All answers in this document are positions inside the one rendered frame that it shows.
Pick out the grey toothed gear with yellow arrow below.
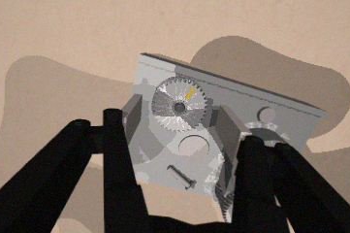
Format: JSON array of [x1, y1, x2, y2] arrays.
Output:
[[151, 76, 208, 133]]

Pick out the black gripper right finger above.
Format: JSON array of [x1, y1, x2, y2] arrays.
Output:
[[215, 105, 350, 233]]

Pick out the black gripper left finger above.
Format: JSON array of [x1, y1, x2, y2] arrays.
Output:
[[0, 94, 153, 233]]

